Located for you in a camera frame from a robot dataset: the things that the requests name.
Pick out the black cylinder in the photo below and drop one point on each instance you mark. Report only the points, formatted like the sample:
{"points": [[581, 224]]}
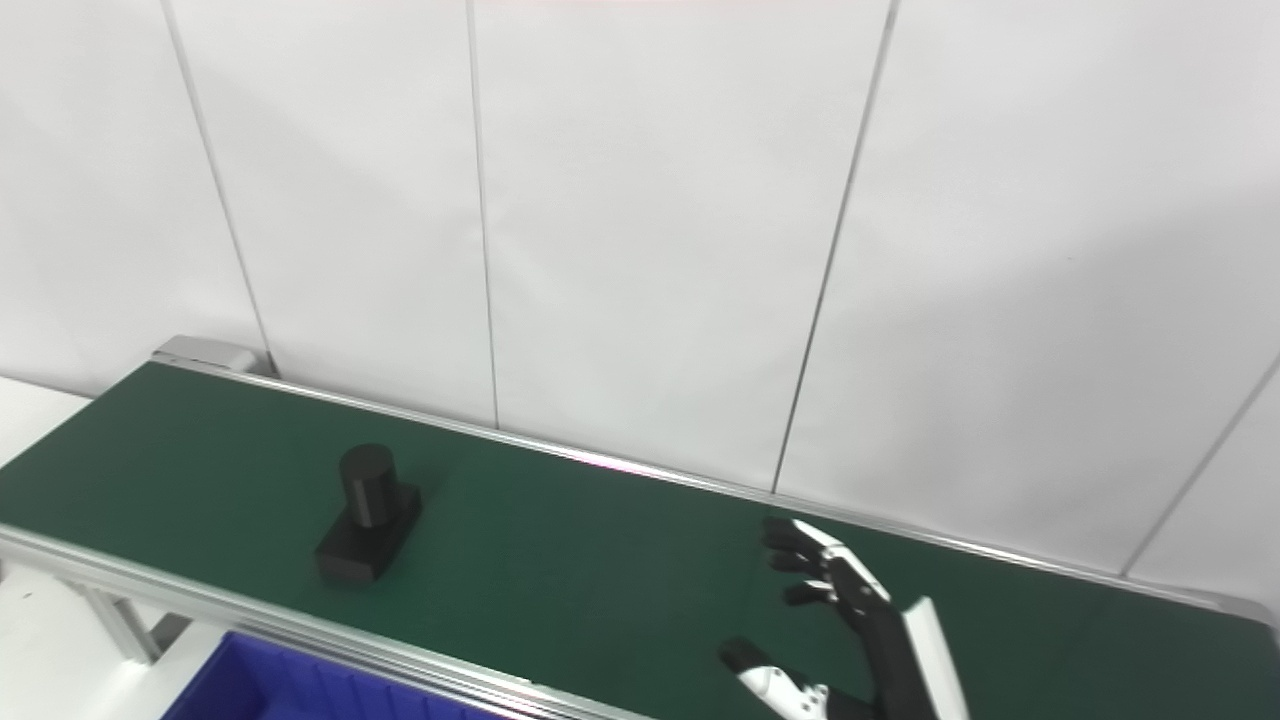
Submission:
{"points": [[365, 520]]}

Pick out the aluminium conveyor leg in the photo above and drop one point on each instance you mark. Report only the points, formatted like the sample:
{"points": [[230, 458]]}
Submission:
{"points": [[125, 625]]}

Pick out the blue plastic bin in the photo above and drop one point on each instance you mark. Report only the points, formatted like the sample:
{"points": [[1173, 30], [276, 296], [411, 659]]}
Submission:
{"points": [[260, 685]]}

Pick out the green conveyor belt, aluminium frame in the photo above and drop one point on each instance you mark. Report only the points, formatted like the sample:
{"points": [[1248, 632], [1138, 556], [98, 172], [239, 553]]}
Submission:
{"points": [[600, 570]]}

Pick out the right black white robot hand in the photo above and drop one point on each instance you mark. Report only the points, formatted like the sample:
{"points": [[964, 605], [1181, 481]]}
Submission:
{"points": [[890, 660]]}

